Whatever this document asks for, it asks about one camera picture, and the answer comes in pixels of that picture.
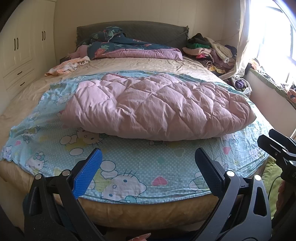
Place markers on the finger of the dark-padded right gripper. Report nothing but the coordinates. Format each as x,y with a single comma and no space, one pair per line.
242,211

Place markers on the pink pillow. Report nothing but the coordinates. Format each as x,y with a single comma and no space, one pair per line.
81,52

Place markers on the dark floral purple-lined quilt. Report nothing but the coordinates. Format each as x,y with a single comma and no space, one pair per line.
112,43

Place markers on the cream built-in wardrobe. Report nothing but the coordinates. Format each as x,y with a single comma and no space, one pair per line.
27,45

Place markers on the beige bed sheet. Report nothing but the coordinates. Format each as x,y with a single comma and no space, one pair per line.
15,183

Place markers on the dark green headboard cushion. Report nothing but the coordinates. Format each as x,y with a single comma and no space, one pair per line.
152,32

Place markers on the green fuzzy cloth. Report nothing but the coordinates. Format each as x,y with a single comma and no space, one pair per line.
272,180

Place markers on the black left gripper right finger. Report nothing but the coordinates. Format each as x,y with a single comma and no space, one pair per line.
282,149

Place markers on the peach white crumpled garment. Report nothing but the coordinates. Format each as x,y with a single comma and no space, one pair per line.
67,66

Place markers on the pile of assorted clothes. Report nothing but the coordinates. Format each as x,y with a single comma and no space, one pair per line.
217,58

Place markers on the turquoise cartoon print blanket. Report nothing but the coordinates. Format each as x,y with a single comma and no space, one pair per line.
132,171

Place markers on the white sheer curtain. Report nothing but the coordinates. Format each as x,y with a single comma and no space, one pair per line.
245,45

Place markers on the pink quilted jacket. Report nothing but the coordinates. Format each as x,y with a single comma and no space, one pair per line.
159,107

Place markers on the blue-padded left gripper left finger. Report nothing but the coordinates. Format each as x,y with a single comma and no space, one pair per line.
53,210

